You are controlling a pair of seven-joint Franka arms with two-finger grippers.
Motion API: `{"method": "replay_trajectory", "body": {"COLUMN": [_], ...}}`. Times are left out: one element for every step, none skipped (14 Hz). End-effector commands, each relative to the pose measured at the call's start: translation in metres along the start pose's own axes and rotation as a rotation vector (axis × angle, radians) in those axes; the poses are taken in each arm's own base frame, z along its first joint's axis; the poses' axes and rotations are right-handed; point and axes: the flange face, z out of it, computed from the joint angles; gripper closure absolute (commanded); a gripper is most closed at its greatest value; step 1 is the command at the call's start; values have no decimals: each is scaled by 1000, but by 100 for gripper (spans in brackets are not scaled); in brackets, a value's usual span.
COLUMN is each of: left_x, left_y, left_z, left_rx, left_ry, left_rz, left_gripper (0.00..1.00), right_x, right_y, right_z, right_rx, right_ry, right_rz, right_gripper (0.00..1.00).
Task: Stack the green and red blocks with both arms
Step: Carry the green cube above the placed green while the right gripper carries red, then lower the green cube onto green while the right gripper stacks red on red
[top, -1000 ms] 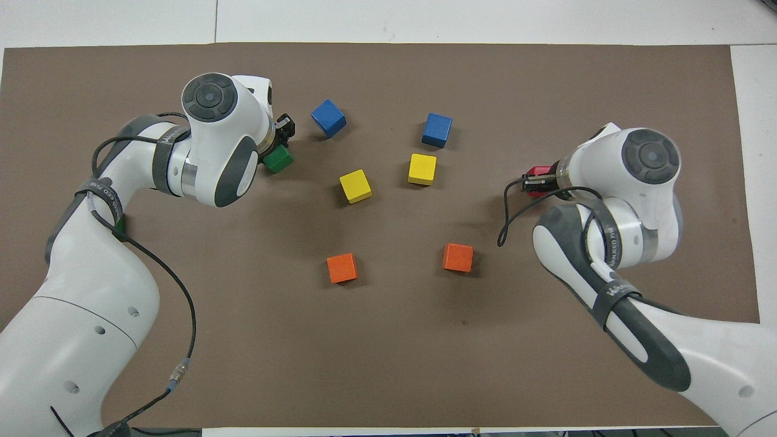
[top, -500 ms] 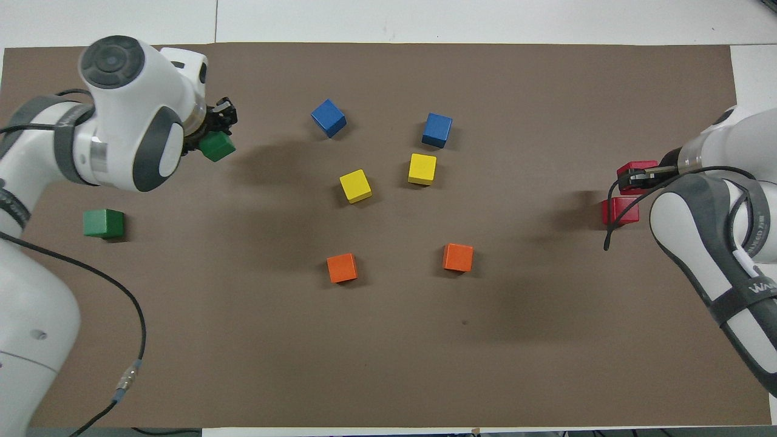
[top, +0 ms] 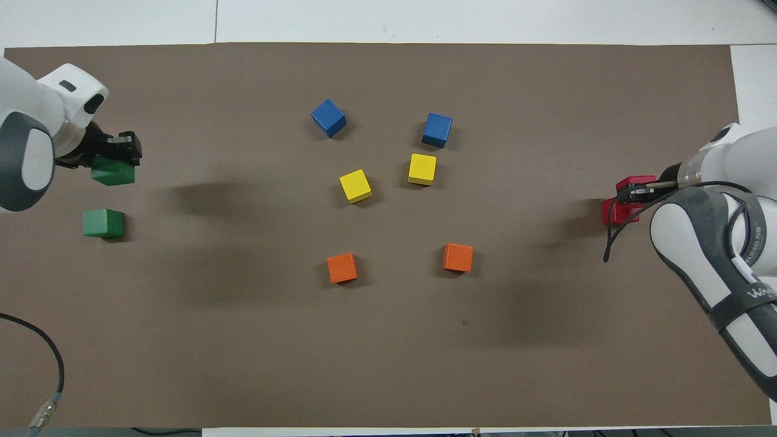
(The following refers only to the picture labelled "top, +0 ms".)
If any yellow wooden cube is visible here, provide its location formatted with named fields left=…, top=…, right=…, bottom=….
left=339, top=169, right=373, bottom=205
left=407, top=153, right=438, bottom=186

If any blue wooden cube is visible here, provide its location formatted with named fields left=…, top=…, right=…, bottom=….
left=421, top=112, right=453, bottom=149
left=311, top=98, right=348, bottom=139

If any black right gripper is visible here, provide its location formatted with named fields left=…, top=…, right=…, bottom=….
left=616, top=163, right=686, bottom=205

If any green wooden cube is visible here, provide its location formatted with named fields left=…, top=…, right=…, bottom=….
left=90, top=156, right=136, bottom=187
left=83, top=208, right=125, bottom=239

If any black cable with metal connector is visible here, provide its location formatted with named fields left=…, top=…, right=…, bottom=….
left=0, top=312, right=66, bottom=433

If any red wooden cube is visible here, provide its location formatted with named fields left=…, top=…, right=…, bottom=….
left=615, top=175, right=657, bottom=196
left=602, top=195, right=642, bottom=226

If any orange wooden cube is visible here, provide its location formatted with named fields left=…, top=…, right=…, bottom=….
left=443, top=243, right=474, bottom=273
left=327, top=252, right=359, bottom=284

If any thin black cable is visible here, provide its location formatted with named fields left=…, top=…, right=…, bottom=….
left=131, top=427, right=202, bottom=437

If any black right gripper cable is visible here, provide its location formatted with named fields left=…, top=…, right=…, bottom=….
left=603, top=181, right=759, bottom=264

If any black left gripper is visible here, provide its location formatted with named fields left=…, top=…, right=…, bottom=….
left=55, top=120, right=143, bottom=170

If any brown table mat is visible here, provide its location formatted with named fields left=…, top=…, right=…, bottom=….
left=0, top=41, right=763, bottom=429

